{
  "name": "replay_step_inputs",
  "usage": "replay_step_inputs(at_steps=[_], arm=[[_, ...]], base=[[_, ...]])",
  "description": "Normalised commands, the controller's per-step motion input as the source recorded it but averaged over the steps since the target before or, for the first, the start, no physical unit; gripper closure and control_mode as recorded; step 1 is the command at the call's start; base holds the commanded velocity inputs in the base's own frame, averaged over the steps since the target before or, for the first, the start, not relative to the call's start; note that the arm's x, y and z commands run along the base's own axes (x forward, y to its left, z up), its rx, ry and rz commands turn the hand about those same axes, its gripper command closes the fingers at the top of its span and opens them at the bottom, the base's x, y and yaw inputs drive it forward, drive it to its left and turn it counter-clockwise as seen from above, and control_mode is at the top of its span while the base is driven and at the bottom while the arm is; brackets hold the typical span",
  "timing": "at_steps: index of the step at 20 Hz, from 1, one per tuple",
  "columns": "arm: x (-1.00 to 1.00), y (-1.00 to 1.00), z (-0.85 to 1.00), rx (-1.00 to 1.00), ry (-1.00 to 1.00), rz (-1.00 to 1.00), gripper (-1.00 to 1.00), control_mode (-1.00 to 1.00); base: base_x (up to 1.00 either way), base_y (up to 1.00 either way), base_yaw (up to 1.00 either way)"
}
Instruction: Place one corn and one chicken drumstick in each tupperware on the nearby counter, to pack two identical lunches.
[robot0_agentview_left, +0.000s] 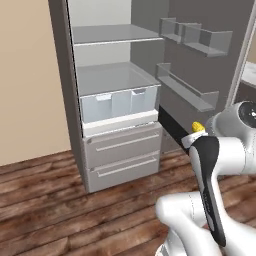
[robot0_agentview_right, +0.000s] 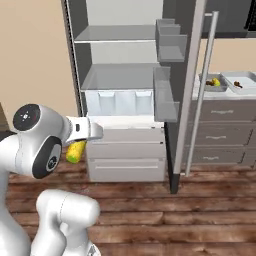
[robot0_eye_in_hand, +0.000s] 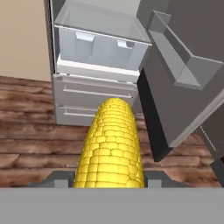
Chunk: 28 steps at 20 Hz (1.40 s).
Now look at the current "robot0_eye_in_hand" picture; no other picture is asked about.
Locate grey fridge drawer front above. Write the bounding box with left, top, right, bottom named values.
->
left=54, top=104, right=102, bottom=128
left=52, top=73, right=139, bottom=110

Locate grey fridge door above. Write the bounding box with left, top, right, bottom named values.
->
left=136, top=0, right=224, bottom=178

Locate clear fridge crisper bin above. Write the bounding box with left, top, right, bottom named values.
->
left=57, top=25, right=150, bottom=73

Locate grey fridge body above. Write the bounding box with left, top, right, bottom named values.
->
left=43, top=0, right=172, bottom=128

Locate grey drawer handle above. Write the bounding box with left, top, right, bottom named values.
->
left=63, top=108, right=97, bottom=118
left=62, top=86, right=134, bottom=100

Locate yellow corn cob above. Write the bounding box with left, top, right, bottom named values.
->
left=73, top=97, right=145, bottom=189

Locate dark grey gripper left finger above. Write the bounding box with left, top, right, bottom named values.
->
left=28, top=170, right=76, bottom=189

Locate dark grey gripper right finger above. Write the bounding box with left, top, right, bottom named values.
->
left=143, top=170, right=191, bottom=189

